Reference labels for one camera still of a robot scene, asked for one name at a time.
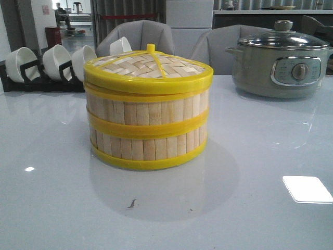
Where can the bamboo steamer tier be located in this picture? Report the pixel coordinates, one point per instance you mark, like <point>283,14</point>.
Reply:
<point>150,154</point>
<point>145,116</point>

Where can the woven bamboo steamer lid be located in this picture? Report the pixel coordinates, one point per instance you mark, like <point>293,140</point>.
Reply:
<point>147,72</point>

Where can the grey chair, right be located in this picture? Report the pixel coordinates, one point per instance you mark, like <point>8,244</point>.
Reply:
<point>210,47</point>

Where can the grey chair, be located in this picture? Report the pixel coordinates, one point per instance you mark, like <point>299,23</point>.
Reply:
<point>210,47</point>
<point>139,34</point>

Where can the white bowl, rightmost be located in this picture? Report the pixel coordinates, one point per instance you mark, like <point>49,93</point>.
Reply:
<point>119,46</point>

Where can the white bowl, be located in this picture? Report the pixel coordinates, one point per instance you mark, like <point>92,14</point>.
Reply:
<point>79,58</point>
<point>15,59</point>
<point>119,46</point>
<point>53,58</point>

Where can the grey chair, left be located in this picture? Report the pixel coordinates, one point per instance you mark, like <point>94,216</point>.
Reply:
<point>139,34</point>

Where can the white cabinet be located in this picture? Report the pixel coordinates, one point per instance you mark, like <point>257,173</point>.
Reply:
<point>188,21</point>

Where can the grey electric cooking pot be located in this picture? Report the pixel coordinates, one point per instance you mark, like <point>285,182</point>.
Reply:
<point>280,63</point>

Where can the black dish rack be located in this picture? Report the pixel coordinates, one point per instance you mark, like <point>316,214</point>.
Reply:
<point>68,83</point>

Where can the red bin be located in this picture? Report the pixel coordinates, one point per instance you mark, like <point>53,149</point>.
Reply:
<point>53,36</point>

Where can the white bowl, leftmost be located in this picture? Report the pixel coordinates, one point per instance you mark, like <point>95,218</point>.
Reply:
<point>15,59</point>

